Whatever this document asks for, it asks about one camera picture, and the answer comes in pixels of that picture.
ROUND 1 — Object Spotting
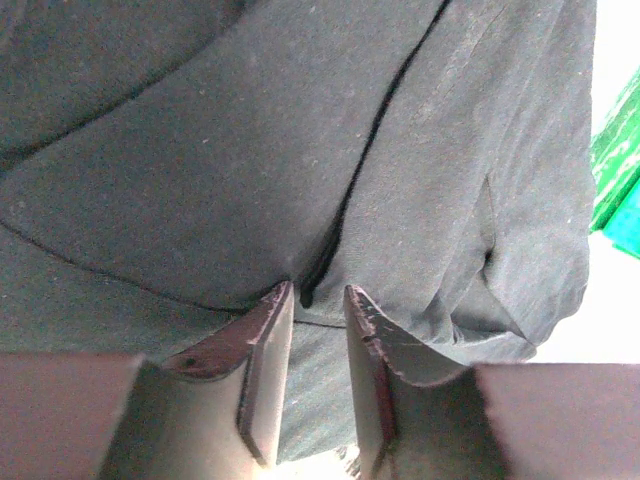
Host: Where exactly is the black t shirt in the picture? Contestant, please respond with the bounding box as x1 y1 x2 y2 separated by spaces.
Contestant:
1 1 596 460

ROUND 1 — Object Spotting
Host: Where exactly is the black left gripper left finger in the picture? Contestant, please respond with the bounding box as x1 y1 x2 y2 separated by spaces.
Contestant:
1 282 294 479

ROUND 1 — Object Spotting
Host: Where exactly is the green plastic bin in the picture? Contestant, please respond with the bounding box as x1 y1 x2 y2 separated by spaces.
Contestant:
590 73 639 258

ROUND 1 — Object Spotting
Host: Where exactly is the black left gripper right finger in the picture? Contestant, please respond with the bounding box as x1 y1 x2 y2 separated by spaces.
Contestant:
344 286 639 479

